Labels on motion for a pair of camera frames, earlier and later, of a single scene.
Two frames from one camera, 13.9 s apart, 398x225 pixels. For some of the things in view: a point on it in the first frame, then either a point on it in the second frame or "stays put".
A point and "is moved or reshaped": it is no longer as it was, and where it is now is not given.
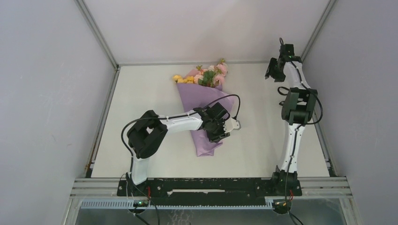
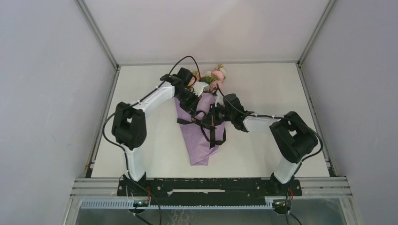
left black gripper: (220, 135) -> (191, 107)
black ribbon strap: (284, 87) is moved or reshaped
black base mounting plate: (210, 191) stays put
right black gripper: (272, 71) -> (211, 117)
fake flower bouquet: (212, 76) is moved or reshaped
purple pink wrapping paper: (195, 96) is moved or reshaped
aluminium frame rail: (107, 188) stays put
